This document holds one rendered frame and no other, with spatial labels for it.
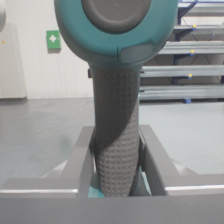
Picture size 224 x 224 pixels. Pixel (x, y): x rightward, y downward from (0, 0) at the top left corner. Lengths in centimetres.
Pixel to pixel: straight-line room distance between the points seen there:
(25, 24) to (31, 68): 118
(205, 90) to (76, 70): 341
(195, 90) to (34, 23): 452
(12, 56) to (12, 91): 94
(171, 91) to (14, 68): 411
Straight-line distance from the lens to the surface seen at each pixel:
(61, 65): 506
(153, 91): 393
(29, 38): 542
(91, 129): 15
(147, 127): 16
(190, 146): 58
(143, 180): 17
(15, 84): 525
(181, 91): 409
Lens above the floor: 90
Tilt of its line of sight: 16 degrees down
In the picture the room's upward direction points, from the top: 2 degrees counter-clockwise
